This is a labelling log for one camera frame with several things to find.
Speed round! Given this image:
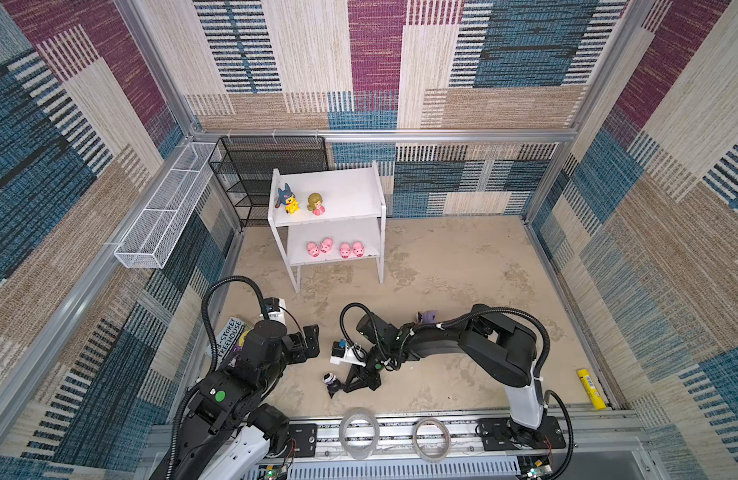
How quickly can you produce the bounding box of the black purple bat toy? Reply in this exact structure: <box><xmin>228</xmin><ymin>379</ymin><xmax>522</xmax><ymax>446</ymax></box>
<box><xmin>323</xmin><ymin>373</ymin><xmax>342</xmax><ymax>398</ymax></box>

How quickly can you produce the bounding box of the pink pig toy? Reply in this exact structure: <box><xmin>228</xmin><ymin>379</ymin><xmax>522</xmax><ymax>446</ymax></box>
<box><xmin>339</xmin><ymin>243</ymin><xmax>352</xmax><ymax>259</ymax></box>
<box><xmin>306</xmin><ymin>242</ymin><xmax>321</xmax><ymax>258</ymax></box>
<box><xmin>352</xmin><ymin>241</ymin><xmax>365</xmax><ymax>258</ymax></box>
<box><xmin>320</xmin><ymin>237</ymin><xmax>333</xmax><ymax>254</ymax></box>

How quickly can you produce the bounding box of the olive green figure toy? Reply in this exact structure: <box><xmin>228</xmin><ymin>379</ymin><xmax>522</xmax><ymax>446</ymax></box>
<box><xmin>307</xmin><ymin>193</ymin><xmax>325</xmax><ymax>216</ymax></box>

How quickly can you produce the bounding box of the yellow blue pokemon toy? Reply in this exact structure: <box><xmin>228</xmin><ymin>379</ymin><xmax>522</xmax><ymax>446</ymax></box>
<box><xmin>275</xmin><ymin>183</ymin><xmax>300</xmax><ymax>215</ymax></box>

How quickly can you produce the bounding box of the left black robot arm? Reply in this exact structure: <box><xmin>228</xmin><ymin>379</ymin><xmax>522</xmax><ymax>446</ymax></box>
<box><xmin>151</xmin><ymin>275</ymin><xmax>320</xmax><ymax>479</ymax></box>

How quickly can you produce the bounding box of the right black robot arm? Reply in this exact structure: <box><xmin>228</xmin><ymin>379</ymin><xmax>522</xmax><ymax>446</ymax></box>
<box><xmin>324</xmin><ymin>304</ymin><xmax>575</xmax><ymax>452</ymax></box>

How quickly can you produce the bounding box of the white two-tier shelf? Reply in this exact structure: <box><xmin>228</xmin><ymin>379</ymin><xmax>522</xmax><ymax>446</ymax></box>
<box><xmin>267</xmin><ymin>161</ymin><xmax>387</xmax><ymax>292</ymax></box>

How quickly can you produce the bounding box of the colourful children's book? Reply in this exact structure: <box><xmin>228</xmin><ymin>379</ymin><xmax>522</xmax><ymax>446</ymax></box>
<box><xmin>216</xmin><ymin>317</ymin><xmax>252</xmax><ymax>362</ymax></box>

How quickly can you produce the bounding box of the clear tape roll left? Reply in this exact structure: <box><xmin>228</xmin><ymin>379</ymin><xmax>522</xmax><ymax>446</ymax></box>
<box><xmin>338</xmin><ymin>408</ymin><xmax>380</xmax><ymax>461</ymax></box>

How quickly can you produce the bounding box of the clear tape roll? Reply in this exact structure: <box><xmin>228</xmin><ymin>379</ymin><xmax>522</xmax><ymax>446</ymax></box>
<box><xmin>338</xmin><ymin>408</ymin><xmax>380</xmax><ymax>461</ymax></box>
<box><xmin>411</xmin><ymin>417</ymin><xmax>452</xmax><ymax>463</ymax></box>

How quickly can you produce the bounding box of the purple figure toy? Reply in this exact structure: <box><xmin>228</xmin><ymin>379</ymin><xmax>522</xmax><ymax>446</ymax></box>
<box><xmin>417</xmin><ymin>310</ymin><xmax>437</xmax><ymax>324</ymax></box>

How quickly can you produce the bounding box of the clear tape roll right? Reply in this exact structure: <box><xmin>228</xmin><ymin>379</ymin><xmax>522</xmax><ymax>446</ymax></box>
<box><xmin>411</xmin><ymin>417</ymin><xmax>452</xmax><ymax>463</ymax></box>

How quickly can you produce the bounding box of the yellow glue tube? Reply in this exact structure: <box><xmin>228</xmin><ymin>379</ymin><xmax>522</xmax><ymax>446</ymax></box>
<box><xmin>576</xmin><ymin>369</ymin><xmax>606</xmax><ymax>410</ymax></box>

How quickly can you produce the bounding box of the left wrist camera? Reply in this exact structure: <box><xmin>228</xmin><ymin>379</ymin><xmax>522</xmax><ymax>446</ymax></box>
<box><xmin>263</xmin><ymin>297</ymin><xmax>286</xmax><ymax>325</ymax></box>

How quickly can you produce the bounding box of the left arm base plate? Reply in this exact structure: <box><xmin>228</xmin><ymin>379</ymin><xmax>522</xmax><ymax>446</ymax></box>
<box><xmin>270</xmin><ymin>423</ymin><xmax>318</xmax><ymax>460</ymax></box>

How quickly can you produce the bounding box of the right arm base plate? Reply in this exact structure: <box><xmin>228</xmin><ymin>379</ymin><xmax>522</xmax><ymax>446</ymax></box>
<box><xmin>475</xmin><ymin>416</ymin><xmax>567</xmax><ymax>452</ymax></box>

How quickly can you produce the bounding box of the white wire mesh basket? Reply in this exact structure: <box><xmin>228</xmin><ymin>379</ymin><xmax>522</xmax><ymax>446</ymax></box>
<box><xmin>114</xmin><ymin>142</ymin><xmax>215</xmax><ymax>269</ymax></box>

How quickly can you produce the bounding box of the black wire mesh rack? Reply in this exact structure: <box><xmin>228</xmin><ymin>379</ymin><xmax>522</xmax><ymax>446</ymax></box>
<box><xmin>208</xmin><ymin>136</ymin><xmax>328</xmax><ymax>227</ymax></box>

